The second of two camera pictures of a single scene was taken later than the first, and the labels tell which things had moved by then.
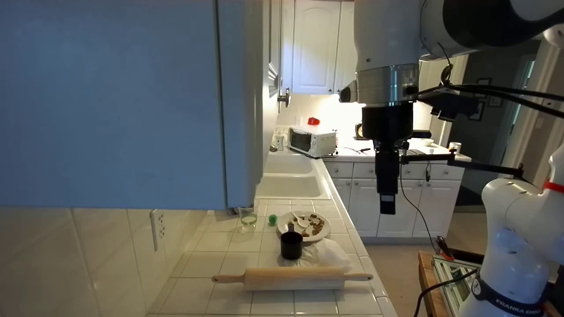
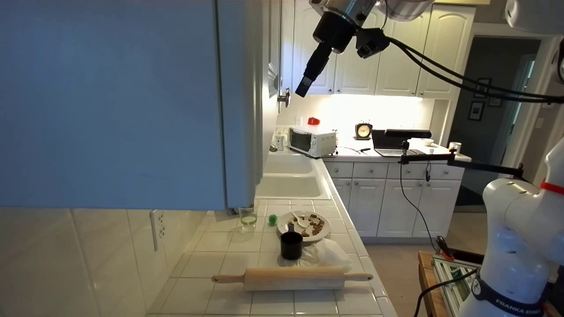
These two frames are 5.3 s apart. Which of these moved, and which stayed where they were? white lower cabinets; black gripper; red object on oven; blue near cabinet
Moved: black gripper
Stayed: white lower cabinets; blue near cabinet; red object on oven
